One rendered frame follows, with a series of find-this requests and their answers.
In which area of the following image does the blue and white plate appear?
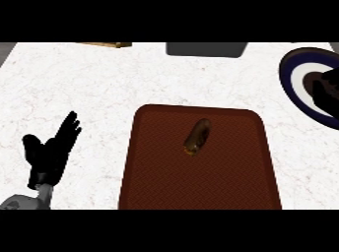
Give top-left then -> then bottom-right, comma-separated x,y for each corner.
278,46 -> 339,133

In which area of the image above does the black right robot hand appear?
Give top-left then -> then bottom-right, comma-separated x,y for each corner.
309,64 -> 339,126

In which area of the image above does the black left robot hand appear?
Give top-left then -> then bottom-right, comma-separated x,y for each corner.
22,110 -> 84,191

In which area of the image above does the wooden board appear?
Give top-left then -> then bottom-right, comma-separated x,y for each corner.
77,41 -> 133,49

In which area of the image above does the brown tray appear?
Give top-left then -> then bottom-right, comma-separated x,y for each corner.
118,103 -> 284,211

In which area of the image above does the brown sweet potato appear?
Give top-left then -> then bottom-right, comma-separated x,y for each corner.
184,117 -> 212,158

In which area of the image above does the dark grey appliance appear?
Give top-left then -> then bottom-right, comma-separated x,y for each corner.
164,41 -> 249,59

